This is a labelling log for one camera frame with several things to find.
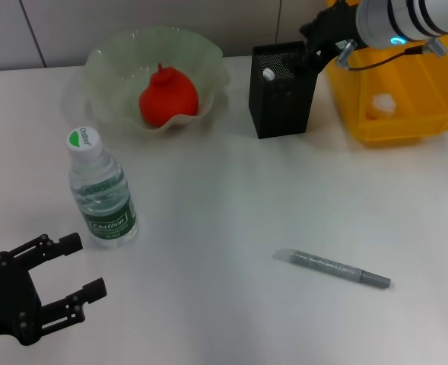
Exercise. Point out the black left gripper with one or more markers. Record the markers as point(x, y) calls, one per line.
point(10, 300)

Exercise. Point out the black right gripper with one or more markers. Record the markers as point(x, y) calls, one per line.
point(335, 26)

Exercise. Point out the mint green highlighter pen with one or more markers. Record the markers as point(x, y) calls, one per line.
point(268, 74)

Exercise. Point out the clear green-label water bottle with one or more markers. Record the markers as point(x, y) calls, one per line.
point(105, 205)

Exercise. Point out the white paper ball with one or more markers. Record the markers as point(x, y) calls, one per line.
point(382, 105)

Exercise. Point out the red-orange toy orange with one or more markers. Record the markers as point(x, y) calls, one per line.
point(170, 99)

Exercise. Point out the black mesh pen holder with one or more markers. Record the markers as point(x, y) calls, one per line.
point(280, 110)

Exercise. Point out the translucent green wavy fruit plate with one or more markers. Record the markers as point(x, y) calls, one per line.
point(193, 49)

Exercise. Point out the grey marker pen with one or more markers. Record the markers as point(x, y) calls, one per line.
point(330, 266)

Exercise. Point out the yellow plastic bin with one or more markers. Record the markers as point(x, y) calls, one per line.
point(398, 102)

